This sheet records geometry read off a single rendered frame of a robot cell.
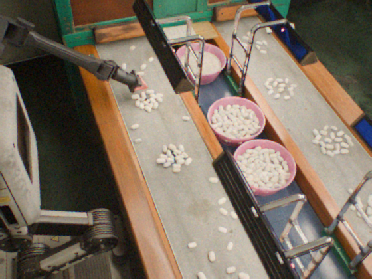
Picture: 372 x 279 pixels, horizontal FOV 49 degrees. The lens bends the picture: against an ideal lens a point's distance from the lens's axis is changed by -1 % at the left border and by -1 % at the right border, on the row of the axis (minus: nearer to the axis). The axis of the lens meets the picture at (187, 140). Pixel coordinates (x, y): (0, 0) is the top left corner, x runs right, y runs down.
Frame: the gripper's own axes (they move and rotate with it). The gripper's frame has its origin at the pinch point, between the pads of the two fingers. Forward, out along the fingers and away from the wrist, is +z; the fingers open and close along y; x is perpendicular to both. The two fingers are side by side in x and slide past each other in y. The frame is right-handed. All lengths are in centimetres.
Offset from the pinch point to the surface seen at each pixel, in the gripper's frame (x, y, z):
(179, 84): -25.1, -33.3, -17.0
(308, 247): -34, -109, -11
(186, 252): 10, -83, -5
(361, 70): -70, 48, 199
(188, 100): -10.0, -13.2, 13.8
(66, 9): 2, 43, -34
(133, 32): -6.3, 38.4, 0.5
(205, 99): -11.0, -7.0, 28.6
